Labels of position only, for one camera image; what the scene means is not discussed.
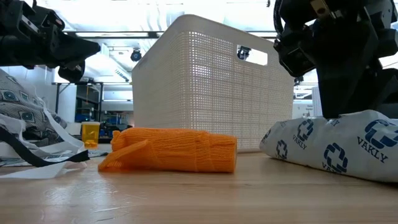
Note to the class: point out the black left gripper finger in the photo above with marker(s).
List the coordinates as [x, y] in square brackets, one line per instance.
[74, 49]
[72, 72]

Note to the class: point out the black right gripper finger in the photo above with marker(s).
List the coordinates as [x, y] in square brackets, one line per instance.
[345, 71]
[388, 93]

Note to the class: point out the yellow pill bottle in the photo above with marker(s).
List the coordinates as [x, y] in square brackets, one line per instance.
[90, 133]

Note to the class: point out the white Vakly printed package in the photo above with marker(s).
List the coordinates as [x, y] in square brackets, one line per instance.
[342, 146]

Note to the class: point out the orange elastic bandage roll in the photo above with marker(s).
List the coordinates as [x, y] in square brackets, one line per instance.
[174, 149]

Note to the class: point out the white perforated plastic basket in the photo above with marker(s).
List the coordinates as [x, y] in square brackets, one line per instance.
[202, 93]

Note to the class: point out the white pillar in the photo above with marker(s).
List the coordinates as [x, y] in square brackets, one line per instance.
[317, 101]

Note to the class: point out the grey patterned fabric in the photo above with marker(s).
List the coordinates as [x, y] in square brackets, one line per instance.
[21, 105]

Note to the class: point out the black and white patterned cloth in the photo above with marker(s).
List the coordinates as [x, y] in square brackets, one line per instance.
[46, 146]

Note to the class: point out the flat patterned sheet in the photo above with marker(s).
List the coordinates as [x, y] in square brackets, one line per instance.
[98, 153]

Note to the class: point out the black metal shelving frame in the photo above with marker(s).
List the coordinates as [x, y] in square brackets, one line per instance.
[101, 105]

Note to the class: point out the black round ceiling camera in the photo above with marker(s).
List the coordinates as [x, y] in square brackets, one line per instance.
[136, 55]
[298, 80]
[243, 53]

